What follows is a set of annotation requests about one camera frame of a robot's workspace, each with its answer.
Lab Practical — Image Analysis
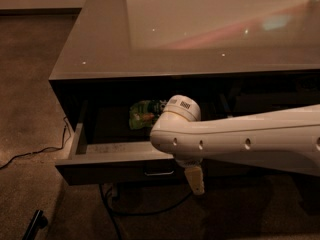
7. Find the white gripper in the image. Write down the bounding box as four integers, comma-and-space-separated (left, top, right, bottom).
176, 159, 205, 195

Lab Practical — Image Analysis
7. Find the grey drawer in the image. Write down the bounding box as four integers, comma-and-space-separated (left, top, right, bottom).
233, 92, 320, 116
55, 97, 254, 186

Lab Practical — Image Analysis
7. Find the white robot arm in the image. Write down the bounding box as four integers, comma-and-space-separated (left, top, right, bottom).
150, 95, 320, 195

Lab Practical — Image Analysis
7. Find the grey cabinet with glass top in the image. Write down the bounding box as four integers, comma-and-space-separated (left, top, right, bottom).
49, 0, 320, 176

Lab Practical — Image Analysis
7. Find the green snack bag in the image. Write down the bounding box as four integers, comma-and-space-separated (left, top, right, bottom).
129, 100, 167, 130

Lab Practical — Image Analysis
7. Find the black object on floor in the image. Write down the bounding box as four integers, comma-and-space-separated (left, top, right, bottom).
22, 210, 48, 240

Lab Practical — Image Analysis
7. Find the thin black floor cable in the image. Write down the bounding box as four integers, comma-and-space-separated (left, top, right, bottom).
0, 116, 72, 170

